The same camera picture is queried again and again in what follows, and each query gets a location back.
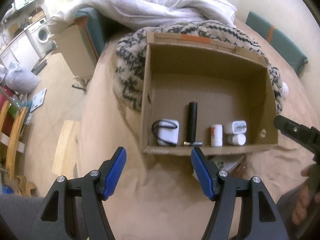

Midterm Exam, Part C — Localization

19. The white charger plug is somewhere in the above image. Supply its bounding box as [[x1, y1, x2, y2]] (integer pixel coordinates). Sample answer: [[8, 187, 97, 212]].
[[223, 120, 247, 134]]

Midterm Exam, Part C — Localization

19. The small battery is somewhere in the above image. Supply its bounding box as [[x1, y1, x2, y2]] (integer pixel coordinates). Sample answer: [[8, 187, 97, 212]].
[[183, 141, 203, 147]]

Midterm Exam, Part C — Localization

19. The white tube red label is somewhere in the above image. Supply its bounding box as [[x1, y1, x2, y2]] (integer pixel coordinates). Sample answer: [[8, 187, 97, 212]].
[[210, 124, 223, 147]]

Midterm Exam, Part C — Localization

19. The black cylinder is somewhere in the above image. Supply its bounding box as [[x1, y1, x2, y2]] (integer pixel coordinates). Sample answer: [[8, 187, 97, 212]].
[[186, 102, 197, 143]]

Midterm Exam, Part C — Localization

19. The black looped cable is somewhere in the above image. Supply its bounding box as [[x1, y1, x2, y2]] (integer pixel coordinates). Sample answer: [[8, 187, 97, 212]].
[[151, 119, 179, 147]]

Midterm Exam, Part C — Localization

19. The person's right hand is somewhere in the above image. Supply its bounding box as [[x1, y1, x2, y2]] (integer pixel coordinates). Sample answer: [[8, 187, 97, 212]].
[[292, 164, 319, 225]]

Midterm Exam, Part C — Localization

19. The light wooden board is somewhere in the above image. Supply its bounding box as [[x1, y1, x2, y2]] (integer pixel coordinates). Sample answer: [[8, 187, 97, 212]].
[[52, 120, 81, 179]]

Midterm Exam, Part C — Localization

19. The small white bottle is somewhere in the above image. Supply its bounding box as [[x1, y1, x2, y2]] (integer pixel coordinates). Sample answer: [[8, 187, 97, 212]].
[[227, 134, 246, 146]]

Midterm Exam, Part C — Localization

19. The teal cushion with orange stripe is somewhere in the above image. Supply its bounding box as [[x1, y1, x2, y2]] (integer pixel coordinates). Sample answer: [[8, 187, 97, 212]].
[[246, 11, 309, 76]]

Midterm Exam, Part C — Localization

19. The white earbuds case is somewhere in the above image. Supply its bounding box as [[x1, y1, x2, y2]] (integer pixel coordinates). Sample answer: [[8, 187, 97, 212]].
[[157, 119, 180, 147]]

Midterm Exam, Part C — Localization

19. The wooden chair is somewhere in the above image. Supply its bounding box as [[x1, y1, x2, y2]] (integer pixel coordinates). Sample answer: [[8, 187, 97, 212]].
[[1, 101, 27, 180]]

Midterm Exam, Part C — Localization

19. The bathroom scale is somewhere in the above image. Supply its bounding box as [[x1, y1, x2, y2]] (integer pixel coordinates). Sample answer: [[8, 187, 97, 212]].
[[30, 88, 47, 113]]

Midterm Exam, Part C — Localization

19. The open cardboard box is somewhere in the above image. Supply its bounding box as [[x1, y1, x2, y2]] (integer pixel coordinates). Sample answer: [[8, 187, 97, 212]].
[[139, 31, 278, 156]]

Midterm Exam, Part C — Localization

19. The grey plastic bag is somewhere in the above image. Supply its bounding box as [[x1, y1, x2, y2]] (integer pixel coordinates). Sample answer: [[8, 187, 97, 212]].
[[5, 61, 41, 95]]

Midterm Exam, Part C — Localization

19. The black white knitted blanket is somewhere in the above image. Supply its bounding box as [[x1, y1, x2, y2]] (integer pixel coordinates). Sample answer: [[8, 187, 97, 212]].
[[113, 20, 289, 114]]

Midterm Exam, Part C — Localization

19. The white washing machine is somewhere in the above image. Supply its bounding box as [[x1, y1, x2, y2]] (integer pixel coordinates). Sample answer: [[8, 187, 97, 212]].
[[25, 17, 53, 59]]

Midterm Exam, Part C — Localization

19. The teal sofa armrest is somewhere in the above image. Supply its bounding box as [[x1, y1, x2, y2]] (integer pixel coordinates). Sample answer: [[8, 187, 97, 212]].
[[74, 7, 107, 58]]

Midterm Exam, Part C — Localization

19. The white duvet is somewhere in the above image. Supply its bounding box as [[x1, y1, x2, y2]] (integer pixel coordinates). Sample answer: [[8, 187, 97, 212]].
[[48, 0, 237, 34]]

